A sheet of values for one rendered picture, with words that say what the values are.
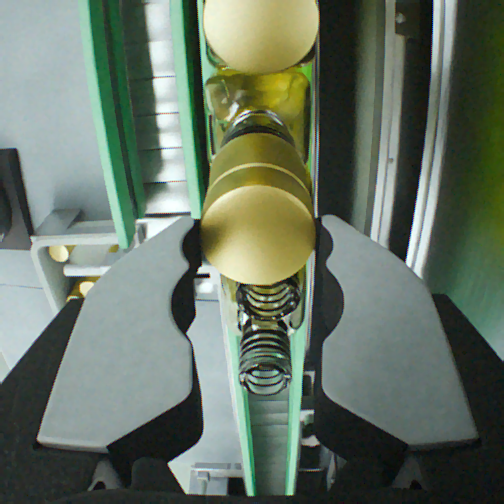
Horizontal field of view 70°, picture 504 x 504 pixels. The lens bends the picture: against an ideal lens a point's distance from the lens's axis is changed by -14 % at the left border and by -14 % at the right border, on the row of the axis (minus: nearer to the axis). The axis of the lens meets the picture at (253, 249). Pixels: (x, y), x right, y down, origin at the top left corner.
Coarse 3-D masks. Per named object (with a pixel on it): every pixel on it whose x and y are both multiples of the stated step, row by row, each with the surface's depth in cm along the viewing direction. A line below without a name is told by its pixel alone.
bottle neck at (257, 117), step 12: (240, 120) 17; (252, 120) 16; (264, 120) 16; (276, 120) 18; (228, 132) 17; (240, 132) 15; (252, 132) 15; (264, 132) 15; (276, 132) 16; (288, 132) 17
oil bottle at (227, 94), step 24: (216, 72) 21; (240, 72) 20; (288, 72) 20; (216, 96) 19; (240, 96) 19; (264, 96) 19; (288, 96) 19; (216, 120) 19; (288, 120) 19; (216, 144) 20
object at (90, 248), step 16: (48, 240) 52; (64, 240) 52; (80, 240) 52; (96, 240) 52; (112, 240) 52; (144, 240) 52; (32, 256) 54; (48, 256) 57; (80, 256) 62; (96, 256) 62; (48, 272) 57; (48, 288) 57; (64, 288) 62; (64, 304) 62
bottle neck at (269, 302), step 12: (240, 288) 18; (252, 288) 20; (264, 288) 21; (276, 288) 20; (288, 288) 18; (240, 300) 18; (252, 300) 19; (264, 300) 20; (276, 300) 20; (288, 300) 19; (300, 300) 19; (252, 312) 19; (264, 312) 19; (276, 312) 19; (288, 312) 19
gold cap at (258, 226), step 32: (224, 160) 13; (256, 160) 12; (288, 160) 13; (224, 192) 11; (256, 192) 11; (288, 192) 11; (224, 224) 11; (256, 224) 11; (288, 224) 11; (224, 256) 12; (256, 256) 12; (288, 256) 12
